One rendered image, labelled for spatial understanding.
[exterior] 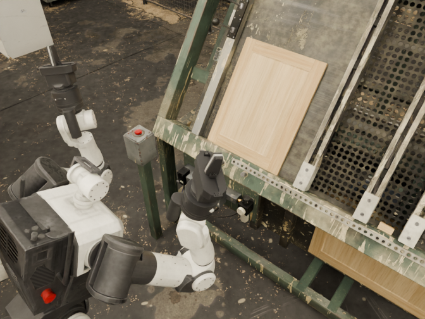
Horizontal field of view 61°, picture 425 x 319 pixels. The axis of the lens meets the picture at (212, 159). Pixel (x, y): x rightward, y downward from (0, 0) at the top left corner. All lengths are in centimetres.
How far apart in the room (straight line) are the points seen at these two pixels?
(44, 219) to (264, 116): 115
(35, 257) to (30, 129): 292
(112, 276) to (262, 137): 111
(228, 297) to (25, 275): 157
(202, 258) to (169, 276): 11
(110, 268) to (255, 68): 126
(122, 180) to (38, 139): 100
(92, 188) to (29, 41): 430
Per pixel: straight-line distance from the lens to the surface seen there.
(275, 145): 180
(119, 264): 97
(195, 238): 95
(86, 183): 104
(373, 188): 167
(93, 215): 109
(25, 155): 358
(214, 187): 80
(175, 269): 109
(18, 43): 519
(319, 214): 172
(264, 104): 183
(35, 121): 395
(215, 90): 195
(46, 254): 103
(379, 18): 173
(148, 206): 237
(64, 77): 127
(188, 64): 209
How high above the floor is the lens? 216
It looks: 43 degrees down
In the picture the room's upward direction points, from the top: straight up
